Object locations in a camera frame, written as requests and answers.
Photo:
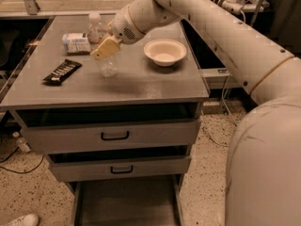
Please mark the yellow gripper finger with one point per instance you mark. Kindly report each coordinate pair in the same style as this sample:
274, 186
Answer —
108, 47

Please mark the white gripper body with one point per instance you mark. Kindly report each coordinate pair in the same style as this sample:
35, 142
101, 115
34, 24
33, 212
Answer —
124, 27

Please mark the clear plastic water bottle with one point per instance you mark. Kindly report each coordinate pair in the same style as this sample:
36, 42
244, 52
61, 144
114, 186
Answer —
98, 38

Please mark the lying white labelled bottle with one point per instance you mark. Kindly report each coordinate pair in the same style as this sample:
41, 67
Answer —
75, 43

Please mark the grey drawer cabinet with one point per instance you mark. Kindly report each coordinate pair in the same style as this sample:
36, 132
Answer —
138, 80

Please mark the grey top drawer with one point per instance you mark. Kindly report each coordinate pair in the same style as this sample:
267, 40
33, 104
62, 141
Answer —
88, 129

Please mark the grey drawer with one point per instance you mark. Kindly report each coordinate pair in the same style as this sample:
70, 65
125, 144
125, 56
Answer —
140, 201
88, 129
127, 163

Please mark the grey middle drawer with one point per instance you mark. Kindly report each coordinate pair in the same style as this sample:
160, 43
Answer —
127, 163

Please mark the small bottle on floor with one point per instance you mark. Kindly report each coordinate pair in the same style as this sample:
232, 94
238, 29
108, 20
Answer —
21, 142

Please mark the grey bottom drawer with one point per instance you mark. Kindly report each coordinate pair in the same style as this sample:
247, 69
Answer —
140, 201

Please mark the black snack bar wrapper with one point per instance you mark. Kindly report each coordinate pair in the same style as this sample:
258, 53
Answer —
62, 72

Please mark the white paper bowl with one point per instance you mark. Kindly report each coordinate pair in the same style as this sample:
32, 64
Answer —
165, 52

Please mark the grey metal beam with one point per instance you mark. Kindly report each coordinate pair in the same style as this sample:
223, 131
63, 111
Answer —
218, 78

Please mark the white power strip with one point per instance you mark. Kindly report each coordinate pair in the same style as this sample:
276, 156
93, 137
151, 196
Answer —
231, 6

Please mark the white shoe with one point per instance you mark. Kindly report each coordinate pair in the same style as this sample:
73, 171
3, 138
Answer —
26, 220

